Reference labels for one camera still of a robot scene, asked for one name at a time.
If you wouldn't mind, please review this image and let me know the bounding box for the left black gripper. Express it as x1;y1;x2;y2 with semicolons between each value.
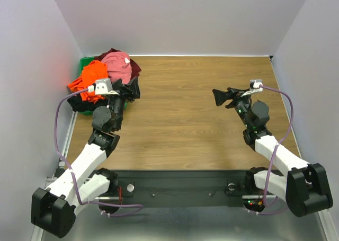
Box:
108;77;140;131

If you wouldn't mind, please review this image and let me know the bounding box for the orange t shirt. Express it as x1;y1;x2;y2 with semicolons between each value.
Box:
68;60;108;103

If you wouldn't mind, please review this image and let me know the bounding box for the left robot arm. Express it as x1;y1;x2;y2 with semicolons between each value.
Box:
31;77;140;238

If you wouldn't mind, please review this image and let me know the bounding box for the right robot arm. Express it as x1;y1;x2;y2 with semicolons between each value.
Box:
212;82;333;217

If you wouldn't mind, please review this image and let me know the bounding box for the maroon t shirt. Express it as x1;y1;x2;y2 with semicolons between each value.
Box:
94;48;141;80

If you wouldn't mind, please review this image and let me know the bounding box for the pink t shirt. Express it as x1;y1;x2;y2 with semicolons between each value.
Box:
101;52;132;84

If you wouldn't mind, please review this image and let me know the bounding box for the black t shirt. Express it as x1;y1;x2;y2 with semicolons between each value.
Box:
67;95;108;112

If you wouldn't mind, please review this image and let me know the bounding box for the green plastic bin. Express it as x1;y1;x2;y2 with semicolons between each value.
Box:
79;56;128;117

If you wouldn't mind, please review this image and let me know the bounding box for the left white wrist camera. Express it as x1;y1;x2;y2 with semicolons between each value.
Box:
87;78;119;95

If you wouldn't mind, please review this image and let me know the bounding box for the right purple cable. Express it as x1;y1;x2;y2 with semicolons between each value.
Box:
247;84;295;217

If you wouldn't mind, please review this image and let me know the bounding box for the purple cable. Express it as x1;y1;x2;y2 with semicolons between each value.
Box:
247;84;295;217
53;87;144;217

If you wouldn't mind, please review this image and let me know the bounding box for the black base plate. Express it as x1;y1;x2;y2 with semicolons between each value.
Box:
54;169;283;209

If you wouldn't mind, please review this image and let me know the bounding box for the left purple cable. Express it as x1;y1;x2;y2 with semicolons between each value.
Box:
53;87;144;217

